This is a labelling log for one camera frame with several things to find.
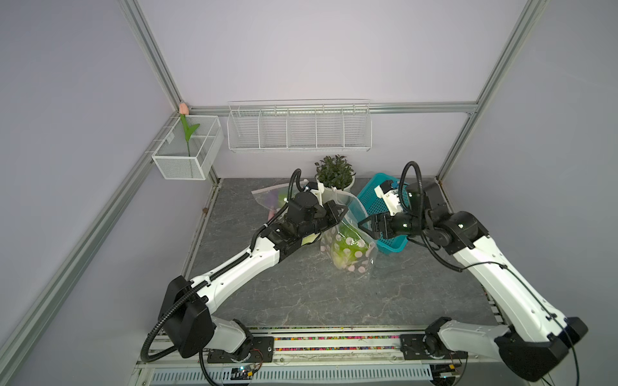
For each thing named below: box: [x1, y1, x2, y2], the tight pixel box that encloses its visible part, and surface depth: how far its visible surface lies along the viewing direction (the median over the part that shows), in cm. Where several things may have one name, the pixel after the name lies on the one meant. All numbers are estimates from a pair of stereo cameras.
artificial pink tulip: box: [178, 102, 201, 157], surface depth 91 cm
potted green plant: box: [314, 154, 357, 191], surface depth 101 cm
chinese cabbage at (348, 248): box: [331, 221, 368, 270], surface depth 81 cm
